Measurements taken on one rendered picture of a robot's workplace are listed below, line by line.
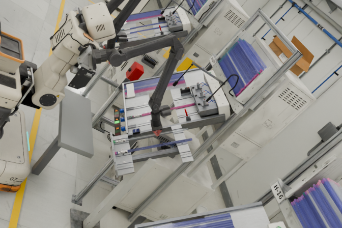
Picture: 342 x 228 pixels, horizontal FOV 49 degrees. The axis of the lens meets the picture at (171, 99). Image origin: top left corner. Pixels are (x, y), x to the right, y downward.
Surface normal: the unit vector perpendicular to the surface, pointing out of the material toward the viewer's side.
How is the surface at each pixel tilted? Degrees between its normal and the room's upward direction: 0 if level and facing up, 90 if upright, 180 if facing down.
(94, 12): 47
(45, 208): 0
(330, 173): 90
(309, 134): 90
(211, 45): 90
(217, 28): 90
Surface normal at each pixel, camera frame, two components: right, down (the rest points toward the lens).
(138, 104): -0.15, -0.80
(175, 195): 0.15, 0.57
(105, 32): 0.33, 0.66
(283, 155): -0.77, -0.45
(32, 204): 0.63, -0.69
